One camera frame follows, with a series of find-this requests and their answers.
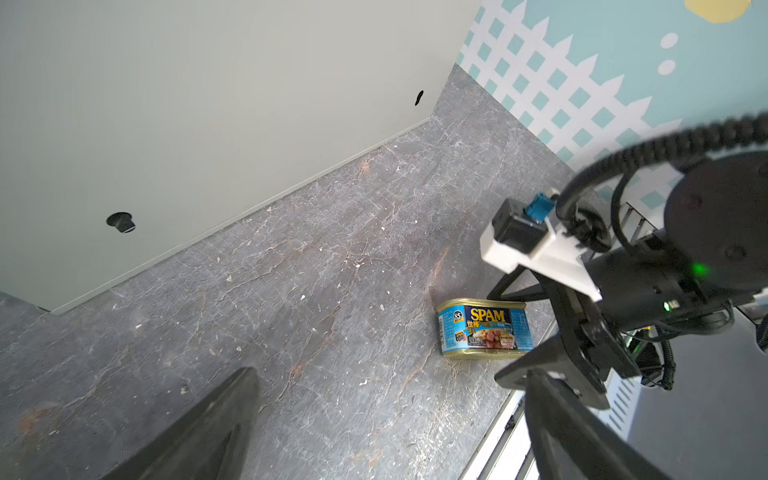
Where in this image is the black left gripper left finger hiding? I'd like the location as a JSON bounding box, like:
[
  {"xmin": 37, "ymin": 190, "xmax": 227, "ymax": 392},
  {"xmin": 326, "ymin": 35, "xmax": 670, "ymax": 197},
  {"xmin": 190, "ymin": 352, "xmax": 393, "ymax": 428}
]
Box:
[{"xmin": 106, "ymin": 367, "xmax": 259, "ymax": 479}]

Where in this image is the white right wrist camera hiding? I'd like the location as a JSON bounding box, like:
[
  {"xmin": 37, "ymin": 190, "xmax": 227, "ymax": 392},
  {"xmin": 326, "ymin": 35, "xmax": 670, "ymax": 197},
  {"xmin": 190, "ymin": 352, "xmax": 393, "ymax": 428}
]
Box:
[{"xmin": 480, "ymin": 190, "xmax": 602, "ymax": 301}]

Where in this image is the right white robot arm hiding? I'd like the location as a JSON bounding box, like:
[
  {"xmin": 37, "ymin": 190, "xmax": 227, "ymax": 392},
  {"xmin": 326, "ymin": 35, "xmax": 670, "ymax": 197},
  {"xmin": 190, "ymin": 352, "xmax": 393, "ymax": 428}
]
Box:
[{"xmin": 480, "ymin": 113, "xmax": 767, "ymax": 410}]

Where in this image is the grey metal cabinet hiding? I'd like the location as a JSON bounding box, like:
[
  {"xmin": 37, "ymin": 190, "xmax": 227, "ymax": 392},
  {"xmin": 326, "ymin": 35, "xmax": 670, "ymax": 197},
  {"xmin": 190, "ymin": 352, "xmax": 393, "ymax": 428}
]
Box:
[{"xmin": 1, "ymin": 1, "xmax": 479, "ymax": 313}]

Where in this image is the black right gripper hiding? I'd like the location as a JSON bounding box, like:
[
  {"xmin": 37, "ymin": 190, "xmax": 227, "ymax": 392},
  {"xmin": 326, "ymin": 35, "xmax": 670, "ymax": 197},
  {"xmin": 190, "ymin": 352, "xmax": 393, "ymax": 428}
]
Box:
[{"xmin": 487, "ymin": 266, "xmax": 640, "ymax": 410}]

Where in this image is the gold rectangular sardine tin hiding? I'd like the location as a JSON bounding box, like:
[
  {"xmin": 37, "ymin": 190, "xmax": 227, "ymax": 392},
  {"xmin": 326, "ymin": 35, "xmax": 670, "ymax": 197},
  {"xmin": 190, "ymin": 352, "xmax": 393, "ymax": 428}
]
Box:
[{"xmin": 436, "ymin": 298, "xmax": 534, "ymax": 360}]

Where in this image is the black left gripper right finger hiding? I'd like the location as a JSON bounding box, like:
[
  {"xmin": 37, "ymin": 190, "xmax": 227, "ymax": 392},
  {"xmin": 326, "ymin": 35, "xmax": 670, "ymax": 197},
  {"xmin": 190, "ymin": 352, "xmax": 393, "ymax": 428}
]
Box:
[{"xmin": 525, "ymin": 370, "xmax": 666, "ymax": 479}]

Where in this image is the black cabinet lock knob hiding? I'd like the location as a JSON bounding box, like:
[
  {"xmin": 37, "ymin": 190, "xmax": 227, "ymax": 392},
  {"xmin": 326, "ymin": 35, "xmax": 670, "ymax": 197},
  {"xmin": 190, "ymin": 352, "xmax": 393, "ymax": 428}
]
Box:
[{"xmin": 106, "ymin": 212, "xmax": 136, "ymax": 234}]

